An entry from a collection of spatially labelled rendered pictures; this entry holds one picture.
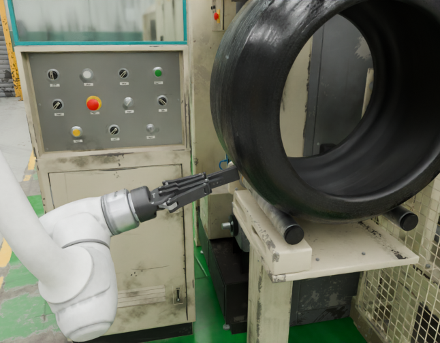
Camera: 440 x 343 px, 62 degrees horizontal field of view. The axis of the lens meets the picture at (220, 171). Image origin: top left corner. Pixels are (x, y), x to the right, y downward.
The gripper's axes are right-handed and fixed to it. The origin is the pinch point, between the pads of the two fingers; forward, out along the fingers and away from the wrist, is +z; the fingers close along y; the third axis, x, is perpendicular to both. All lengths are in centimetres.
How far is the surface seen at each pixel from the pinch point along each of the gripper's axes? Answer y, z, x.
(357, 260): -9.3, 24.0, 27.0
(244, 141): -9.3, 4.7, -9.9
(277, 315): 26, 8, 70
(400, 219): -10.2, 35.2, 19.5
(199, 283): 95, -18, 99
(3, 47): 855, -286, -82
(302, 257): -11.2, 10.5, 19.2
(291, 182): -11.7, 11.5, 0.6
